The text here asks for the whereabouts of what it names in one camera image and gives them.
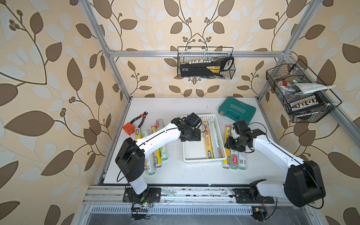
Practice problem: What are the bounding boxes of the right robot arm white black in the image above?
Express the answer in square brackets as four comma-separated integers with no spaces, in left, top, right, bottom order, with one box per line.
[225,129,326,207]

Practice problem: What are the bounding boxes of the wall wire basket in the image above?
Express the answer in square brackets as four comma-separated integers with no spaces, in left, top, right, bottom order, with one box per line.
[266,59,342,123]
[177,46,236,80]

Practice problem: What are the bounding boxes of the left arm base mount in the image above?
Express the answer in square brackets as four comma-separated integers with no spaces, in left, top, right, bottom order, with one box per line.
[122,187,161,203]

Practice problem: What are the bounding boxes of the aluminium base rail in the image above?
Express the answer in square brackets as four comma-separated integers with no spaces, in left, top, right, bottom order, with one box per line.
[82,186,293,207]

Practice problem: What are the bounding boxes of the red black pliers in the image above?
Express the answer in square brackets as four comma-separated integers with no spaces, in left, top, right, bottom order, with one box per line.
[130,112,148,124]

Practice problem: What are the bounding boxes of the white paper in right basket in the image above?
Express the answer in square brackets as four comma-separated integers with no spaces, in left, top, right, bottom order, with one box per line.
[290,83,336,94]

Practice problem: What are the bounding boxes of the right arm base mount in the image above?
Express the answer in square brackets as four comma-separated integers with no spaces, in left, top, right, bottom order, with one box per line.
[233,188,275,204]

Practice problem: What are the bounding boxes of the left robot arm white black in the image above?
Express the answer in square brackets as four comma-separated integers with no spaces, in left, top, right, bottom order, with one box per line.
[115,113,203,195]

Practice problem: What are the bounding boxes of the socket set in right basket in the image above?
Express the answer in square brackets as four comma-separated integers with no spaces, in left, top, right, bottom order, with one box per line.
[285,94,326,113]

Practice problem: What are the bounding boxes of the white plastic perforated basket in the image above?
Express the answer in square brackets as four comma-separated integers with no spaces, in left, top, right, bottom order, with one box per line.
[183,114,226,163]

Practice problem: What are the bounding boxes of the green plastic tool case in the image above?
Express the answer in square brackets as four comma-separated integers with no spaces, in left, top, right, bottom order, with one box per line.
[218,97,256,124]

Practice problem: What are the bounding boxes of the white green wrap roll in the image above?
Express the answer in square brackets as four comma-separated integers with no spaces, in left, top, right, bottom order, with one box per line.
[209,119,221,158]

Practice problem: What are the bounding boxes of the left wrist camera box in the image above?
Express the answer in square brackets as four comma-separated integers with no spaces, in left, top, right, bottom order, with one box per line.
[185,112,202,128]

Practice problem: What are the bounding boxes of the green red-cap wrap roll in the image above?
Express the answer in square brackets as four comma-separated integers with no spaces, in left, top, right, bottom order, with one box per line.
[230,150,239,170]

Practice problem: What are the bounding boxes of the yellow red-end wrap roll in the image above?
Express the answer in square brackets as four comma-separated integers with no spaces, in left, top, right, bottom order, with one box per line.
[135,127,147,171]

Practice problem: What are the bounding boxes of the orange red cube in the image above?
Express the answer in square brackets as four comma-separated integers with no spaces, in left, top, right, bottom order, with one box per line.
[122,122,135,136]

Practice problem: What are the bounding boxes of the black yellow tool in basket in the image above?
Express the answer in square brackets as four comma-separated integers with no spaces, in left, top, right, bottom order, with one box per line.
[178,56,236,79]

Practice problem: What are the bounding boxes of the right wall wire basket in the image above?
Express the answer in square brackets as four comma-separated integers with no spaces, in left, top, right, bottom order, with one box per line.
[266,59,342,123]

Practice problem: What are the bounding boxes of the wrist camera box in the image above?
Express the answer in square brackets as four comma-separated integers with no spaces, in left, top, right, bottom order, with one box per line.
[185,112,202,128]
[232,120,250,138]

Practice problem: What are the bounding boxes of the white text wrap roll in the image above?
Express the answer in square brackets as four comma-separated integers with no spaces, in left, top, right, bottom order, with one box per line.
[238,152,247,170]

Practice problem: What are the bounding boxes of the yellow wrap roll group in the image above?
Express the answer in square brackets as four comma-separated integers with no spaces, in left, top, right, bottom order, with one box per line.
[223,125,231,169]
[203,121,214,159]

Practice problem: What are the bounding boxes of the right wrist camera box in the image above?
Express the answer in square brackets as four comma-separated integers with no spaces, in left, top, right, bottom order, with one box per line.
[232,120,250,138]

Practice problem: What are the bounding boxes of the back wall wire basket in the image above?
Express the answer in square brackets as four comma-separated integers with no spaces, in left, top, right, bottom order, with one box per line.
[177,46,236,80]

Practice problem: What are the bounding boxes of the green grape wrap roll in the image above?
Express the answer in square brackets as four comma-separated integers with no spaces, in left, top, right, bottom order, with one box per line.
[156,119,168,161]

